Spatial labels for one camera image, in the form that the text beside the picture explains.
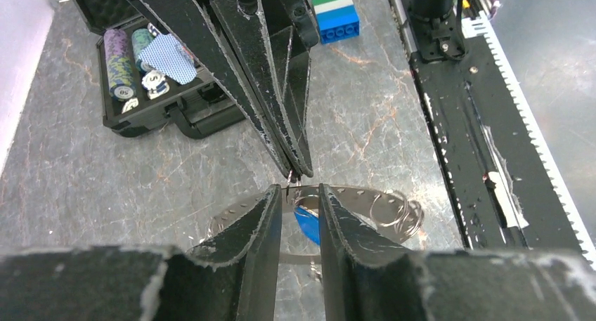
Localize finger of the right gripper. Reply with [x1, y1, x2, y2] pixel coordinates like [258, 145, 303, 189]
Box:
[131, 0, 292, 178]
[211, 0, 318, 177]

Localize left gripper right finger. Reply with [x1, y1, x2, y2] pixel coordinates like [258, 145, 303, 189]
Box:
[318, 184, 595, 320]

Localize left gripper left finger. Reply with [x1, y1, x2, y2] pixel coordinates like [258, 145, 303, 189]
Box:
[1, 185, 282, 320]

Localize small blue key tag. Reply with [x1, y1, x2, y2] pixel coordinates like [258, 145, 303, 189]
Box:
[294, 206, 320, 246]

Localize blue green white block stack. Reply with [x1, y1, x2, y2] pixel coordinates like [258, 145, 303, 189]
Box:
[311, 0, 360, 44]

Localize black poker chip case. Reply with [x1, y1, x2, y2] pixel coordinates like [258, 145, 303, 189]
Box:
[74, 0, 245, 139]

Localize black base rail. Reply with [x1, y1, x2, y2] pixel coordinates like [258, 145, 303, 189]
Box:
[395, 0, 583, 255]

